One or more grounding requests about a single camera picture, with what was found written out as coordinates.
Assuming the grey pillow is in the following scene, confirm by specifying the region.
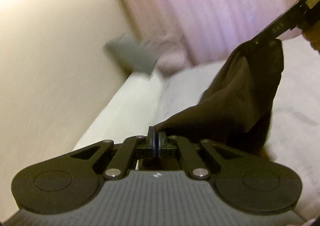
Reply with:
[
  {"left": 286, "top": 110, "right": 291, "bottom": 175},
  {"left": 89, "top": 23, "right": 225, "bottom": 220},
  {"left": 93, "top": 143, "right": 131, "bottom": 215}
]
[{"left": 104, "top": 34, "right": 157, "bottom": 76}]

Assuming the person's hand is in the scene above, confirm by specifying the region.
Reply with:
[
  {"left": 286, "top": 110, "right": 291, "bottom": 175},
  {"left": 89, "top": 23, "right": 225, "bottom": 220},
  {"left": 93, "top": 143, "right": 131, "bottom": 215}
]
[{"left": 302, "top": 21, "right": 320, "bottom": 52}]

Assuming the white ribbed bed cover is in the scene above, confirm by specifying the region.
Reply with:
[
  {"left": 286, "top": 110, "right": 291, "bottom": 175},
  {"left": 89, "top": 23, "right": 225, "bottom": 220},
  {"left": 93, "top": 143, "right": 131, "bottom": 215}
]
[{"left": 75, "top": 36, "right": 319, "bottom": 219}]

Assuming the pink pillow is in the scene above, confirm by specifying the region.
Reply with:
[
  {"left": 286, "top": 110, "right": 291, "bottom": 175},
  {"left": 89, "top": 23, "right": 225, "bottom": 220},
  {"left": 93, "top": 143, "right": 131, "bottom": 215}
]
[{"left": 146, "top": 34, "right": 192, "bottom": 76}]

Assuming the dark brown long-sleeve shirt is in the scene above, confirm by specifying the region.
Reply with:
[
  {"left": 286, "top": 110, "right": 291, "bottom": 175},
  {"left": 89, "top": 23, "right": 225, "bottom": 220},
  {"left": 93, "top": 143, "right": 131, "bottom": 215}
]
[{"left": 155, "top": 39, "right": 284, "bottom": 156}]

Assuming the pink curtain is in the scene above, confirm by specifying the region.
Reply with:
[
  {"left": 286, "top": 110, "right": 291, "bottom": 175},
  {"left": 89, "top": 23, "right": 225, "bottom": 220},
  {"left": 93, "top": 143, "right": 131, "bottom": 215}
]
[{"left": 123, "top": 0, "right": 295, "bottom": 66}]

